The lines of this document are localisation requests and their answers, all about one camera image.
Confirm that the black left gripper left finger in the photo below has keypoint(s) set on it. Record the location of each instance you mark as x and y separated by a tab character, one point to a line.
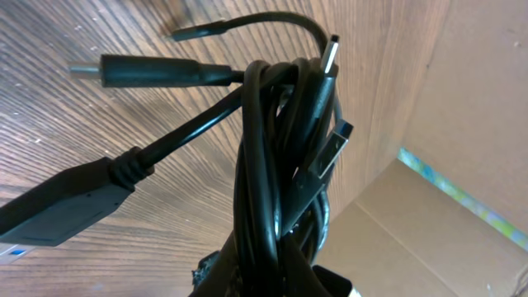
224	272

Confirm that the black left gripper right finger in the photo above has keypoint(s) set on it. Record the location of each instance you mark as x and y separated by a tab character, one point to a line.
303	280

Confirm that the cardboard box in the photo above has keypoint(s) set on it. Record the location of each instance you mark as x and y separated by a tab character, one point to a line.
430	196

